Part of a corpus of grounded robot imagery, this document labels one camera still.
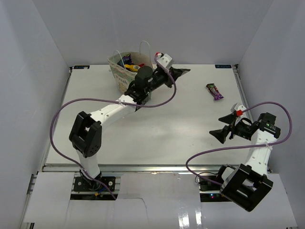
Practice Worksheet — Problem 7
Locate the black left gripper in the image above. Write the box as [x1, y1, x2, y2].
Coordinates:
[145, 67, 182, 95]

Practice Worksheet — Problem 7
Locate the dark purple candy bar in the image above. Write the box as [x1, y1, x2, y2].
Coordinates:
[206, 83, 224, 101]

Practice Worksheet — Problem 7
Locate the yellow snack bar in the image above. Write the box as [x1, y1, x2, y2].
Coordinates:
[124, 64, 140, 72]

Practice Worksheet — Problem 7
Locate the blue purple snack bag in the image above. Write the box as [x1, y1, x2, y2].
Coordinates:
[117, 53, 133, 68]

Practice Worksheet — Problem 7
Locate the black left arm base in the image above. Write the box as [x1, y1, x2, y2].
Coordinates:
[73, 176, 116, 194]

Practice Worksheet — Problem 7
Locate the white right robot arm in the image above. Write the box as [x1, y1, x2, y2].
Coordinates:
[209, 111, 281, 212]

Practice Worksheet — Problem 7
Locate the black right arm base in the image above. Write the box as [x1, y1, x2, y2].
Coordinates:
[195, 177, 231, 203]

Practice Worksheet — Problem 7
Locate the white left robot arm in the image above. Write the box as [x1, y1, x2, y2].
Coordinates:
[69, 66, 190, 190]

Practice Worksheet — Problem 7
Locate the green paper gift bag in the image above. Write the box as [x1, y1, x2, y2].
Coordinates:
[107, 41, 153, 94]

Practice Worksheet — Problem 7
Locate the white foam board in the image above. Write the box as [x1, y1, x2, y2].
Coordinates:
[24, 172, 297, 229]

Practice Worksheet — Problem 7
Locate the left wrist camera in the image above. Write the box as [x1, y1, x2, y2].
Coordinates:
[154, 52, 173, 69]

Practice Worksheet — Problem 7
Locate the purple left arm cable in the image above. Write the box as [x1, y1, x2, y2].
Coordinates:
[50, 53, 177, 200]

